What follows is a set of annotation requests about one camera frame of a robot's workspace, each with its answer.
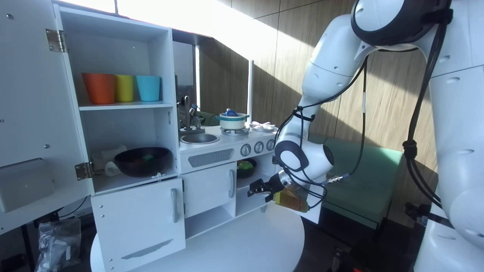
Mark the white toy kitchen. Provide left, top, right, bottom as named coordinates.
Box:
left=52, top=1, right=280, bottom=272

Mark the white pot with blue lid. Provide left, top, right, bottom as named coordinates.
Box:
left=218, top=107, right=252, bottom=134

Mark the toy kitchen faucet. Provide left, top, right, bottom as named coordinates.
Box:
left=178, top=92, right=202, bottom=136

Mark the white vertical post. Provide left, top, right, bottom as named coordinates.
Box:
left=246, top=59, right=256, bottom=125

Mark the small white cabinet door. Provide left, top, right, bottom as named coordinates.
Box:
left=182, top=160, right=240, bottom=219

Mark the green toy behind sink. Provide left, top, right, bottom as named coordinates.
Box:
left=199, top=110, right=223, bottom=128

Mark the tall white cabinet door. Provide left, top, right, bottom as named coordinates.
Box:
left=0, top=0, right=96, bottom=237

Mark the black bowl with green food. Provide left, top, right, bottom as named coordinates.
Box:
left=237, top=157, right=261, bottom=181

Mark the green cup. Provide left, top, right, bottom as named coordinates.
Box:
left=114, top=72, right=138, bottom=104

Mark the orange plastic cup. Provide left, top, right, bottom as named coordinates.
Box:
left=81, top=71, right=119, bottom=107

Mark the black frying pan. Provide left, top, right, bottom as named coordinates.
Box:
left=113, top=145, right=176, bottom=178

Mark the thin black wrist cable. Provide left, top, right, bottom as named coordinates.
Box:
left=277, top=52, right=371, bottom=214

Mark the green padded bench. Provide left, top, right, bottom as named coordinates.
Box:
left=323, top=142, right=406, bottom=231

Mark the blue plastic cup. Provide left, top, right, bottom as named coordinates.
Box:
left=134, top=74, right=164, bottom=104

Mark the clear plastic bag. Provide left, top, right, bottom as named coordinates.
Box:
left=34, top=217, right=85, bottom=272

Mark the white door with slot handle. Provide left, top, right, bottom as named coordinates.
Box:
left=88, top=175, right=188, bottom=272

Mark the metal door hinge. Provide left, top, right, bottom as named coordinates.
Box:
left=73, top=160, right=96, bottom=182
left=43, top=27, right=69, bottom=54

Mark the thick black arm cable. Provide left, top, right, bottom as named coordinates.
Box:
left=401, top=9, right=454, bottom=208

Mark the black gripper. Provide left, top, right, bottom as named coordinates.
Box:
left=247, top=172, right=294, bottom=202

